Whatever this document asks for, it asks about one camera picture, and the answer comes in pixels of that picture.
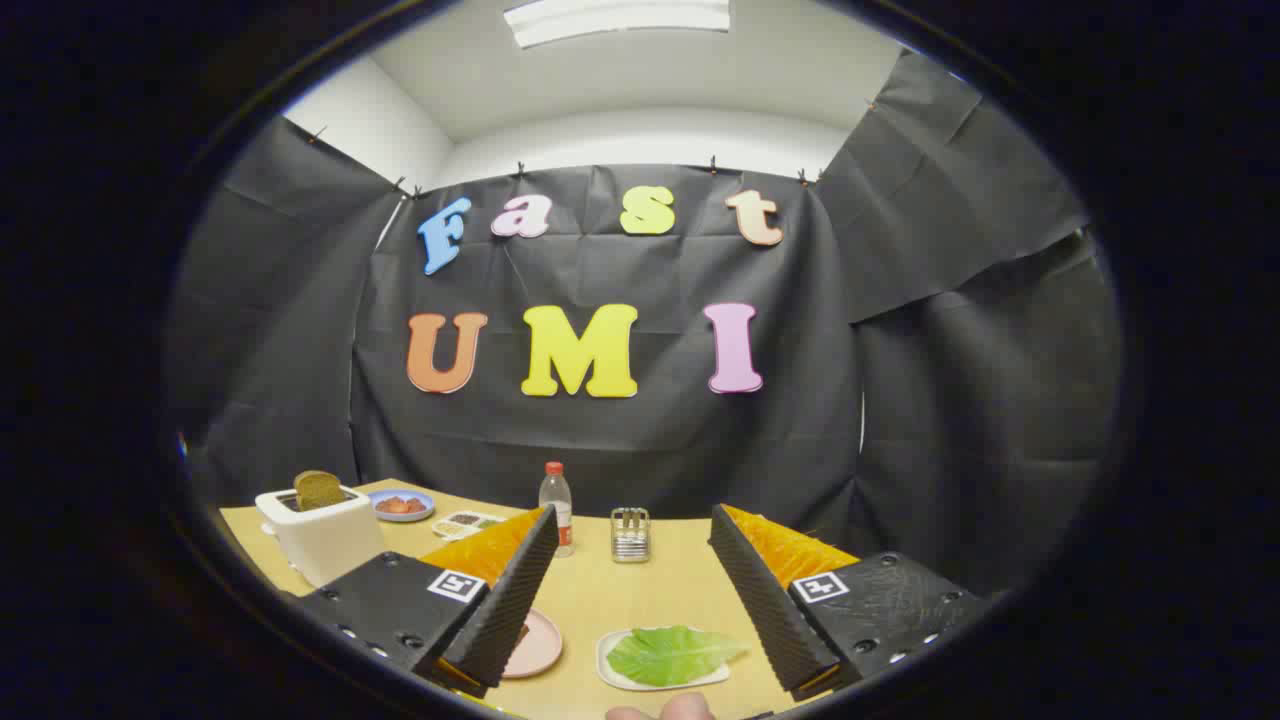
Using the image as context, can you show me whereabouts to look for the green lettuce leaf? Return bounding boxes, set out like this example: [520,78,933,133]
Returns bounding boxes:
[606,626,749,688]

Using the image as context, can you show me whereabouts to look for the white square plate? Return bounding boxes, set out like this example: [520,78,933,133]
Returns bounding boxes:
[596,627,733,693]

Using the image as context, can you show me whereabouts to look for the small blue plate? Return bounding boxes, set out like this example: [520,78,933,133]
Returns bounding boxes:
[368,489,436,523]

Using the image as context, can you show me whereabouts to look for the brown toasted bread slice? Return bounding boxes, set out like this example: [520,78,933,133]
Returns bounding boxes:
[293,470,348,512]

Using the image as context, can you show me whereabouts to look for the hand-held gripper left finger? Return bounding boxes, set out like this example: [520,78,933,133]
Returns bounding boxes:
[297,505,561,699]

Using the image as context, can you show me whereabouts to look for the white toaster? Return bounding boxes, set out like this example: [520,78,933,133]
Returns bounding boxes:
[255,485,386,589]

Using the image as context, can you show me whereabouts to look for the clear plastic water bottle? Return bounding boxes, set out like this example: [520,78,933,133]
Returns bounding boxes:
[539,461,575,558]

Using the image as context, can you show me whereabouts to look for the white divided condiment tray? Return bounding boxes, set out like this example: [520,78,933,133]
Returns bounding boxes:
[432,510,506,541]

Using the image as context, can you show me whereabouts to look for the ceiling light panel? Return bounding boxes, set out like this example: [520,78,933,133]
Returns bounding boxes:
[503,0,731,49]

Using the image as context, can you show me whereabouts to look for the round pink plate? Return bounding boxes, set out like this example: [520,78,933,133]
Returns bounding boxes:
[500,607,564,680]

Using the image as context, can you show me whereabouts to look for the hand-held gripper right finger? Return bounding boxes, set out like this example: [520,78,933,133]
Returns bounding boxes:
[707,503,993,701]

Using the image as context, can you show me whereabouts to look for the wire mesh utensil holder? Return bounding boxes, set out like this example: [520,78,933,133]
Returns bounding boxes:
[610,507,652,564]

